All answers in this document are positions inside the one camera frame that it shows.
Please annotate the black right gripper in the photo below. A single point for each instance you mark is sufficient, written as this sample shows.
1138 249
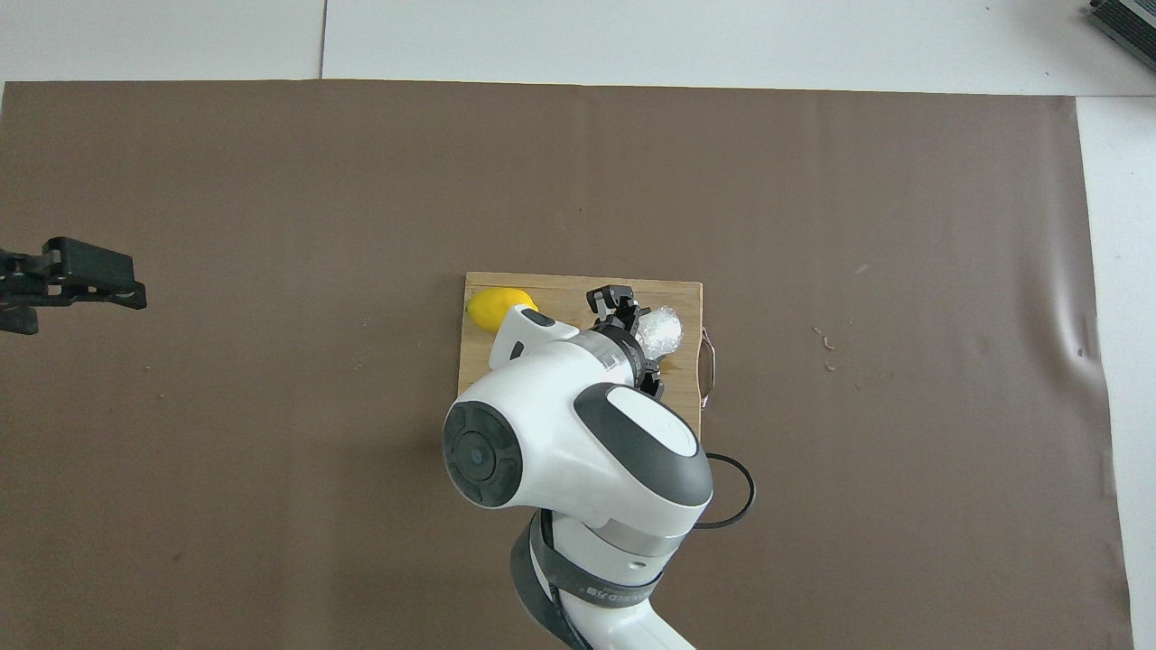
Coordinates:
628 345

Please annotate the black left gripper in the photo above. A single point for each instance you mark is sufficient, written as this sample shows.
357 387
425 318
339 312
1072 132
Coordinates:
18 289

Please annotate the small clear glass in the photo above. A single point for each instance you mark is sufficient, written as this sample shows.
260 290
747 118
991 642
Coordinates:
659 329

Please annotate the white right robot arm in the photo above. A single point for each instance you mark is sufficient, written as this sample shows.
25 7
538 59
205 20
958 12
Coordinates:
560 424

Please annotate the wooden cutting board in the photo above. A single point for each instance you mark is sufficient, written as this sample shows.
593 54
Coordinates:
560 287

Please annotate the yellow lemon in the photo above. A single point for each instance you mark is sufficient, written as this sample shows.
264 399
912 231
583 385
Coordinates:
488 307

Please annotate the brown paper table mat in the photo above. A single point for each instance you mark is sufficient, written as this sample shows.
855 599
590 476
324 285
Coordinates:
271 542

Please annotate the black ribbed device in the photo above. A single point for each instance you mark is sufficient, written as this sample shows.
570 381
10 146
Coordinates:
1129 18

